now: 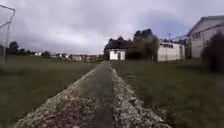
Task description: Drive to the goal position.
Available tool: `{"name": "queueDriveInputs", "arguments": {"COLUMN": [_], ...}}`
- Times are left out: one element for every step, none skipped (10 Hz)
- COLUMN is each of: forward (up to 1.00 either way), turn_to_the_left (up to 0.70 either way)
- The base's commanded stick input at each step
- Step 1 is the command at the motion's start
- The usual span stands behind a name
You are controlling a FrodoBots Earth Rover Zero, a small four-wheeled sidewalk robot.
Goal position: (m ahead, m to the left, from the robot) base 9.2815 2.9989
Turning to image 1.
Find grey gravel path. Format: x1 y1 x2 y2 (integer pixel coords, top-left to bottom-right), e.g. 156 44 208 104
13 60 173 128

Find distant trees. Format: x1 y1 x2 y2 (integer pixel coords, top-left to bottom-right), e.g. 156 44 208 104
0 40 51 57

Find large pale gabled building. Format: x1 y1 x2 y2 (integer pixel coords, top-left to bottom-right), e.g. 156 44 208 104
185 14 224 60

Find small white building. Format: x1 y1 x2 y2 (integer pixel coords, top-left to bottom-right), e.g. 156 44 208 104
108 48 127 62

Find dark grass field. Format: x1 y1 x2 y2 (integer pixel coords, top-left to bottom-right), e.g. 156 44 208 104
0 54 101 128

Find row of distant buildings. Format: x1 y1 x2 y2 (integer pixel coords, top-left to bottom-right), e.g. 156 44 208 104
33 51 101 63

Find dark bush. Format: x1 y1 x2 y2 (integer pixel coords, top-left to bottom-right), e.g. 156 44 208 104
201 31 224 73

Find goal frame with net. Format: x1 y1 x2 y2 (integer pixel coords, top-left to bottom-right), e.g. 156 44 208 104
0 4 16 66

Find group of dark trees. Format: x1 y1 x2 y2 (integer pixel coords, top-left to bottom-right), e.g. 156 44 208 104
103 28 161 62

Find long white building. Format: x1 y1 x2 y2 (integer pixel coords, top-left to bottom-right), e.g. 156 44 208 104
156 41 186 63

